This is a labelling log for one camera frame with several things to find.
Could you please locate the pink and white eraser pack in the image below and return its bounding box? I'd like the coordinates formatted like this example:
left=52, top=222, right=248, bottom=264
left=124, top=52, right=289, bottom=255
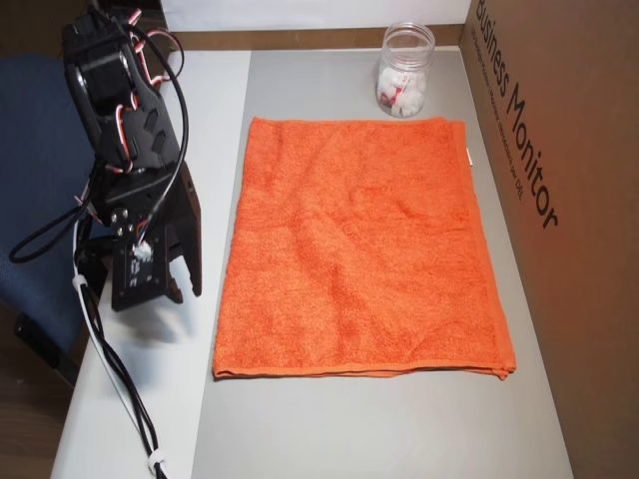
left=377, top=69, right=415, bottom=109

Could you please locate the white cable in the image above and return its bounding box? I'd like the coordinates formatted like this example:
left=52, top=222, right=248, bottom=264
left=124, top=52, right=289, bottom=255
left=70, top=219, right=161, bottom=479

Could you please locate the blue office chair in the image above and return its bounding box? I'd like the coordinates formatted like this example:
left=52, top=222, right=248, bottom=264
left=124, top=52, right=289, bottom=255
left=0, top=54, right=109, bottom=386

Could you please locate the black camera cable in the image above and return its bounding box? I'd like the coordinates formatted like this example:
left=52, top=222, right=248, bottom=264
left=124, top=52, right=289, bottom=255
left=8, top=19, right=190, bottom=264

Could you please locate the orange terry towel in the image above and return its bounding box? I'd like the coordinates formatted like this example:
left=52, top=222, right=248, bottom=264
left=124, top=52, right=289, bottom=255
left=212, top=115, right=516, bottom=383

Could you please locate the grey table mat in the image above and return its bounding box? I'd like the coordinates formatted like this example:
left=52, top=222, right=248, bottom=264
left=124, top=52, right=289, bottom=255
left=192, top=47, right=575, bottom=479

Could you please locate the cardboard monitor box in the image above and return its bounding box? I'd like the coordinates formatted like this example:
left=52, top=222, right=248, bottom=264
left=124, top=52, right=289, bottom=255
left=461, top=0, right=639, bottom=479

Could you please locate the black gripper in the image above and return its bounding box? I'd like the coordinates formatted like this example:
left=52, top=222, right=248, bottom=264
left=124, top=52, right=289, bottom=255
left=95, top=162, right=203, bottom=304

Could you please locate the clear plastic jar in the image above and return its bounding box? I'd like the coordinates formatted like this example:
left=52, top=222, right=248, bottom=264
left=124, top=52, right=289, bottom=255
left=374, top=22, right=436, bottom=119

